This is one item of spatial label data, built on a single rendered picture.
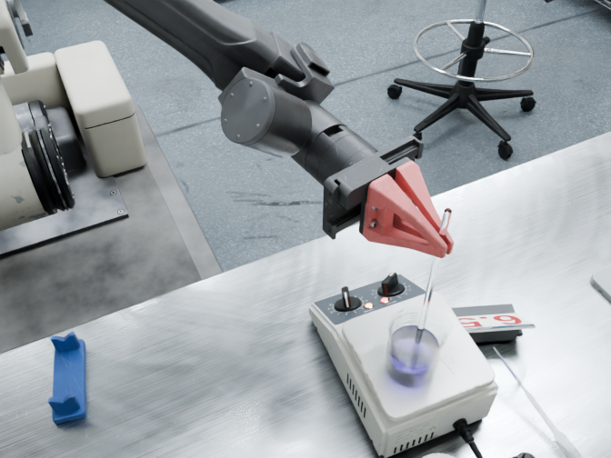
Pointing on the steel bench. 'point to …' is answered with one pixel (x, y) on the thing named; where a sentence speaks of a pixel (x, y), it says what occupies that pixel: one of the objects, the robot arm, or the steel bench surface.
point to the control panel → (368, 293)
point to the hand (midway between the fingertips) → (441, 244)
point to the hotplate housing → (455, 411)
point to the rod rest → (68, 379)
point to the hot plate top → (476, 362)
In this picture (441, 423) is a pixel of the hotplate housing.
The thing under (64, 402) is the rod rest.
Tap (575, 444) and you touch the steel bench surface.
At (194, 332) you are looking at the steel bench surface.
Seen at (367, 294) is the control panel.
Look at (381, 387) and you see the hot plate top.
